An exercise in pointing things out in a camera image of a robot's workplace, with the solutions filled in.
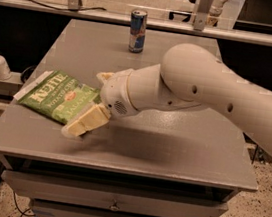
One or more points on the grey drawer cabinet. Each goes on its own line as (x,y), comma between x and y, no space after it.
(198,155)

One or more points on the upper grey drawer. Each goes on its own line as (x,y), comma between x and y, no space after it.
(110,197)

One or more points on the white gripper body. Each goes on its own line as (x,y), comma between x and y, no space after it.
(115,92)

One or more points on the right metal bracket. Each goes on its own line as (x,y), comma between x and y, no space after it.
(201,14)

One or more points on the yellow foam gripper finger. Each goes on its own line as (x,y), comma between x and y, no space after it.
(103,77)
(89,118)

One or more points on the blue energy drink can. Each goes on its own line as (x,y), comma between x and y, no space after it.
(137,30)

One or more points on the green jalapeno chip bag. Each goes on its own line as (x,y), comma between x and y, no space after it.
(57,95)

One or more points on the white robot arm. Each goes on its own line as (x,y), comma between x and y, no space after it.
(188,77)

